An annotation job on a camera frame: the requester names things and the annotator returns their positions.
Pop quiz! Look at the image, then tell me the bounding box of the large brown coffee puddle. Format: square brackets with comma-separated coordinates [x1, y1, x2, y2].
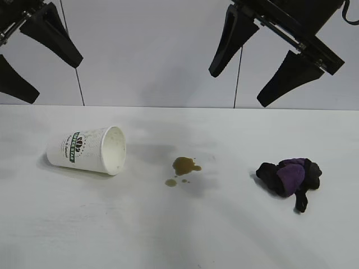
[172, 156, 202, 177]

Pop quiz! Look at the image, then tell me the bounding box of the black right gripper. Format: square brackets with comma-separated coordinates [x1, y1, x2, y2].
[209, 0, 348, 108]

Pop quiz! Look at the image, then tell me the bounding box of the white paper coffee cup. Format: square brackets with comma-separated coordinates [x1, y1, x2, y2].
[46, 125, 127, 177]

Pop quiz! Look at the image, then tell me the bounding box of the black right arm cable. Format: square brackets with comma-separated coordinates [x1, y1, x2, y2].
[343, 0, 359, 25]

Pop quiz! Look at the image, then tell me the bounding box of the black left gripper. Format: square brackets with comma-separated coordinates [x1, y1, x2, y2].
[0, 0, 84, 104]

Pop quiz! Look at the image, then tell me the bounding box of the purple and black cloth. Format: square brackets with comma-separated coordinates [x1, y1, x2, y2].
[255, 157, 323, 213]

